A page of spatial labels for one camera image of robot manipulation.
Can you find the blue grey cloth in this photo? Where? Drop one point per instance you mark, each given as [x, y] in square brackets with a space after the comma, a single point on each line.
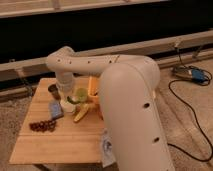
[107, 156]

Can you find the blue sponge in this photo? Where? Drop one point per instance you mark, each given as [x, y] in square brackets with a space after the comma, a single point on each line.
[55, 110]

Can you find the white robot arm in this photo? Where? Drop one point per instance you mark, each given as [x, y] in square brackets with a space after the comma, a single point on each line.
[126, 86]

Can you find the green pepper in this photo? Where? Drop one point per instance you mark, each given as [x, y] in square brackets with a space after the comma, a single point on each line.
[70, 100]

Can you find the dark brown cup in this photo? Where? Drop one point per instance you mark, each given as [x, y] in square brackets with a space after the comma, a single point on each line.
[54, 91]

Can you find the yellow banana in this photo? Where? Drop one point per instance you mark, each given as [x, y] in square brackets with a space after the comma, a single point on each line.
[83, 111]

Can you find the blue power adapter box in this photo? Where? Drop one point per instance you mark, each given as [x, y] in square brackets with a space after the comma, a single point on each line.
[189, 73]

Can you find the dark red grape bunch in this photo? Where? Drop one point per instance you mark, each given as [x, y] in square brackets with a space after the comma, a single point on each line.
[42, 126]

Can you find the green lime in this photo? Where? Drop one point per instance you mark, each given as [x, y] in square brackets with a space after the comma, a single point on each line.
[82, 94]

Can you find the white paper cup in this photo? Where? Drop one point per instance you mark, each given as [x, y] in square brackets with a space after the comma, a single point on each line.
[67, 107]

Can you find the yellow plastic dish rack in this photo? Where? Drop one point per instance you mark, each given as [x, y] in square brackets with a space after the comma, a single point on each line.
[93, 89]

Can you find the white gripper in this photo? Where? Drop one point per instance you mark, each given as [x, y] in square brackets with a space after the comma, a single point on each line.
[65, 83]

